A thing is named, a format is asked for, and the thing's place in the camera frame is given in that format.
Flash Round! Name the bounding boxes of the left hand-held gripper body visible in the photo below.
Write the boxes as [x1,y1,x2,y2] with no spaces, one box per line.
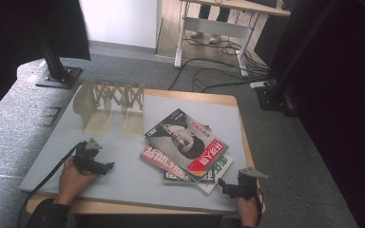
[72,137,108,175]

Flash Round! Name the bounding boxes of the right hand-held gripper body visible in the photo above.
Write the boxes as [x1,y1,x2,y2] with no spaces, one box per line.
[232,167,269,200]

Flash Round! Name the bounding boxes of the white green-lettered magazine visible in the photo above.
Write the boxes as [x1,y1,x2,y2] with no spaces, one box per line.
[196,153,235,195]

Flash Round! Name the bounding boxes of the beige expandable book rack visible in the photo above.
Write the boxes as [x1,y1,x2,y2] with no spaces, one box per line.
[72,79,145,138]

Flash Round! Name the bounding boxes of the red cover magazine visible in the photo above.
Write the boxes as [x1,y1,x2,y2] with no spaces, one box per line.
[139,121,212,181]

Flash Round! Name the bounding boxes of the dark blue cover magazine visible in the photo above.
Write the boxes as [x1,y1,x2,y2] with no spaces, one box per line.
[163,169,217,185]

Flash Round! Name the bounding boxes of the portrait cover magazine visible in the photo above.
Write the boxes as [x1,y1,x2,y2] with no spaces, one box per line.
[144,108,230,183]

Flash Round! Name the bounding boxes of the person's right hand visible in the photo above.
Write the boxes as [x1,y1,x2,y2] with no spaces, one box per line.
[237,198,259,227]

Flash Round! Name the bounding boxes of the person's left hand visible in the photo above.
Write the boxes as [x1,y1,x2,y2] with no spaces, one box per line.
[54,157,99,205]

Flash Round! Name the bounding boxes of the grey table board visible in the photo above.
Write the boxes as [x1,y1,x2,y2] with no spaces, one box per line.
[18,93,248,213]

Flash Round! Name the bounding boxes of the black tape marks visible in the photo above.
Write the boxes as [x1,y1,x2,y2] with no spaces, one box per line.
[39,105,63,128]

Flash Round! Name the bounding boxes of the black metal stand with base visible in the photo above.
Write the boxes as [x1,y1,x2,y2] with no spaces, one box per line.
[34,28,84,90]

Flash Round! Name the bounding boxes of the white power strip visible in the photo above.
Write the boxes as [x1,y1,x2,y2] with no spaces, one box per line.
[249,80,272,89]

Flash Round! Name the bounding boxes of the white-legged wooden desk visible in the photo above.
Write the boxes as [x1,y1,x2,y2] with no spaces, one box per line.
[174,0,292,78]

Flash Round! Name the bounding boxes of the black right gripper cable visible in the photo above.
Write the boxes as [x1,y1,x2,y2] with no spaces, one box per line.
[254,186,264,222]

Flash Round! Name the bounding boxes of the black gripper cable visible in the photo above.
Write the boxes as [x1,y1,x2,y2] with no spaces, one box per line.
[254,186,264,222]
[16,142,84,228]

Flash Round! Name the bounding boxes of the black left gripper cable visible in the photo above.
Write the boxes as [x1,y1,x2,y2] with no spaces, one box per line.
[16,142,84,228]

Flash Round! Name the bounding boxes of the black metal frame stand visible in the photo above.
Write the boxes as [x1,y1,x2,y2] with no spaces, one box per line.
[254,0,302,119]

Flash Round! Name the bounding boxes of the black floor cable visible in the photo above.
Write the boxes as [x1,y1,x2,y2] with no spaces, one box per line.
[168,56,274,91]
[191,66,272,93]
[183,37,253,57]

